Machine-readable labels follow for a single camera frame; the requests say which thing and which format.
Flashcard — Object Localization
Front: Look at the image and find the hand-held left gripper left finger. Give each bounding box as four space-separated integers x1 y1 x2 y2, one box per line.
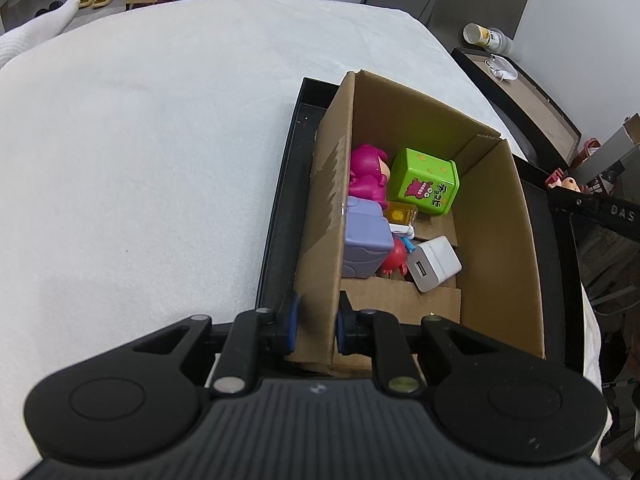
131 291 302 395

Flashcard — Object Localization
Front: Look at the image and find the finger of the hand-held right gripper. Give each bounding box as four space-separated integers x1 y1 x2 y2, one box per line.
547 191 602 217

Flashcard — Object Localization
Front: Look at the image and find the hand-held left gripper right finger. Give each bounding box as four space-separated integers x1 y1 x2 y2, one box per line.
335 290 496 395

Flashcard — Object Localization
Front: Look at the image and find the small doll head figurine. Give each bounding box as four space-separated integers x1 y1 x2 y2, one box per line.
545 169 582 193

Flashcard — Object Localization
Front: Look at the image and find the brown cardboard box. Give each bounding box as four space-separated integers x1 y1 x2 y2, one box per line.
285 70 546 376

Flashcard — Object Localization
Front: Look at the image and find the black tray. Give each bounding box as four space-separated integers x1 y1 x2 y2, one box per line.
255 77 586 376

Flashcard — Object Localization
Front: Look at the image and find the green printed plastic box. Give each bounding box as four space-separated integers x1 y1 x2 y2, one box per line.
389 148 460 216

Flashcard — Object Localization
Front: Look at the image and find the grey bar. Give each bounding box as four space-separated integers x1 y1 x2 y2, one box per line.
574 127 640 186

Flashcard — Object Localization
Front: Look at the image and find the red toy figure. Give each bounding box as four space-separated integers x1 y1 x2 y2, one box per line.
382 237 408 277

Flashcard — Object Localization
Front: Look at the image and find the purple plastic toy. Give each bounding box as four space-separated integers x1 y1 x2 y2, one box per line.
342 196 396 278

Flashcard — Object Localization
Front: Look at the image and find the brown side table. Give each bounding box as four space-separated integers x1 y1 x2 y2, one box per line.
452 46 583 166

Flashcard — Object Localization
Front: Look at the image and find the blue white toy figure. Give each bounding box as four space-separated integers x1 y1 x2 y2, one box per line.
390 224 416 253

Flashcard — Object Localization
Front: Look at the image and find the white usb charger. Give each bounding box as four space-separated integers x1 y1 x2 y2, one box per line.
406 236 462 293

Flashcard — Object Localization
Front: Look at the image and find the small orange cube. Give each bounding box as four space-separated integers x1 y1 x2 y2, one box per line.
386 201 418 228

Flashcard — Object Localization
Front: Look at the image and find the pink toy figure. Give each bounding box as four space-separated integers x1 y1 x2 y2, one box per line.
347 144 392 211

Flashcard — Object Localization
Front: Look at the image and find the white face mask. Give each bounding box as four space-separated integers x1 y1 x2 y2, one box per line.
482 54 521 82

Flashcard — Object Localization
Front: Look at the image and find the yellow label bottle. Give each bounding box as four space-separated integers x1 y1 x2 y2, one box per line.
462 22 513 56

